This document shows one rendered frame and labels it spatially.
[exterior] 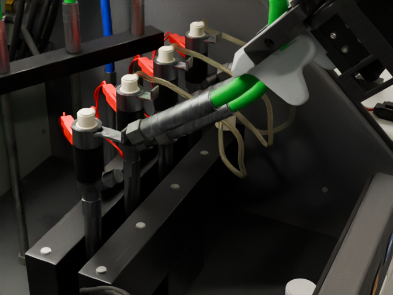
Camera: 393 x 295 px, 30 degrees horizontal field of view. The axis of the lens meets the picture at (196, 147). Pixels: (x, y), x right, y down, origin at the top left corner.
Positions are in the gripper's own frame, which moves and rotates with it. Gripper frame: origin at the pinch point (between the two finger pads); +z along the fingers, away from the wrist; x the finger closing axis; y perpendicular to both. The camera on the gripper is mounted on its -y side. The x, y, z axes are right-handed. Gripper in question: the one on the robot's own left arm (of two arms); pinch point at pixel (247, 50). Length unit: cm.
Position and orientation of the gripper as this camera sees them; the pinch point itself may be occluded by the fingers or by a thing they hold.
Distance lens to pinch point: 57.9
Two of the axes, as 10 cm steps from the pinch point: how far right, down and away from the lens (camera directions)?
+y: 6.5, 7.5, 0.9
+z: -4.8, 3.1, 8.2
